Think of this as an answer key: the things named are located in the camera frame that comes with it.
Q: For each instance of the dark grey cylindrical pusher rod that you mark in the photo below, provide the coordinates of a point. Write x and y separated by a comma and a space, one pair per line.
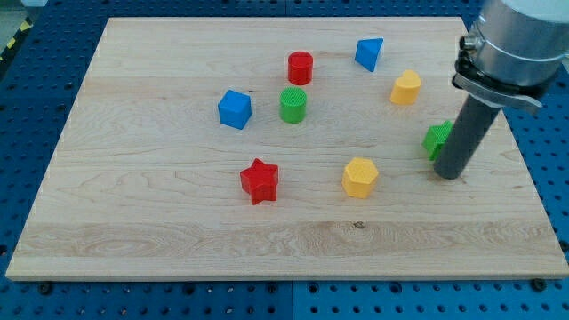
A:
469, 128

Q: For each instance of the green star block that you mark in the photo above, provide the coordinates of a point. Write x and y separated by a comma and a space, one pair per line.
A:
435, 139

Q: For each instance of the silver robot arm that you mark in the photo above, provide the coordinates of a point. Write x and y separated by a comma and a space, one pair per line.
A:
509, 58

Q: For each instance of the red star block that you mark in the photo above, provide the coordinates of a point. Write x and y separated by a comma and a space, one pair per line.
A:
260, 181

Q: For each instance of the yellow heart block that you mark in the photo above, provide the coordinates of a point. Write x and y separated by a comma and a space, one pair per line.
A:
406, 88

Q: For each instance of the blue triangle block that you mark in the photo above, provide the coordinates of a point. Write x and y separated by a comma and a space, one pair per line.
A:
368, 51

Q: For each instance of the yellow hexagon block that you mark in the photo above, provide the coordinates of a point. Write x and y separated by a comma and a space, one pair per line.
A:
359, 177

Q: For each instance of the black screw bolt right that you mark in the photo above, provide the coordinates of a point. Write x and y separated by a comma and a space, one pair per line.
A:
538, 284

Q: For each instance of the black screw bolt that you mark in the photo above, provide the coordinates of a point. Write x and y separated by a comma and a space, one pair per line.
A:
538, 284
45, 288

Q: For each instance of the red cylinder block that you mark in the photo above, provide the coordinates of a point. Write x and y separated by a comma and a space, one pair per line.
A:
300, 68

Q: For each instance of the green cylinder block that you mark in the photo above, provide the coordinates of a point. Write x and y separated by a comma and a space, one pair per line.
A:
293, 101

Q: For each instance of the blue cube block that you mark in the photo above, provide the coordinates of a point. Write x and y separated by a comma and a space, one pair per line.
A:
235, 109

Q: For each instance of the wooden board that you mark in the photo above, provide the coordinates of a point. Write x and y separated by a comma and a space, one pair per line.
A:
144, 183

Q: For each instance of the black screw bolt left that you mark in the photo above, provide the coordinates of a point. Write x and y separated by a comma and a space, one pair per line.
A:
45, 288

